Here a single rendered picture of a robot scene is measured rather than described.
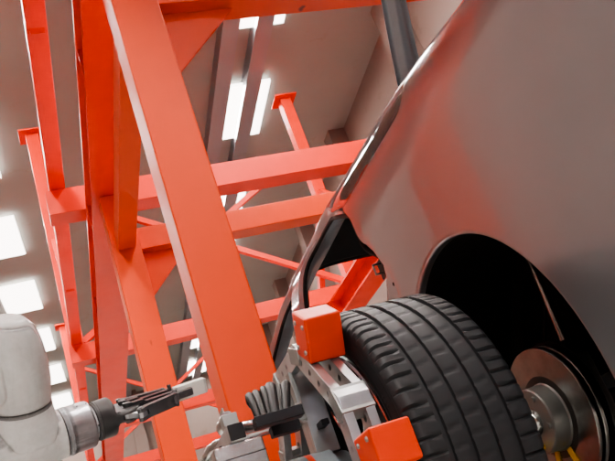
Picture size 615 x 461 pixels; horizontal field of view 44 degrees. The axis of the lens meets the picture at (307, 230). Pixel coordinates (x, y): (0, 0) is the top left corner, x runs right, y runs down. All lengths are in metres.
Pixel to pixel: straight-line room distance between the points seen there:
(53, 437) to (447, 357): 0.71
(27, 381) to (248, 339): 0.91
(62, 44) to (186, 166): 6.56
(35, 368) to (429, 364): 0.68
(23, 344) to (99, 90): 2.48
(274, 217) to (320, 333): 3.20
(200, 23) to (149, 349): 1.95
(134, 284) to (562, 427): 2.94
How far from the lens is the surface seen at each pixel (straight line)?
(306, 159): 5.56
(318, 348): 1.46
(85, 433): 1.49
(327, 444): 1.60
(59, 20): 8.62
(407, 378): 1.37
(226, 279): 2.24
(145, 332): 4.22
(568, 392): 1.81
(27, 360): 1.39
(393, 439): 1.28
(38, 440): 1.45
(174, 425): 4.08
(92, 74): 3.66
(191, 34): 2.84
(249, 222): 4.58
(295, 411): 1.40
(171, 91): 2.57
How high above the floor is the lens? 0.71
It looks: 23 degrees up
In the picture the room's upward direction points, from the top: 20 degrees counter-clockwise
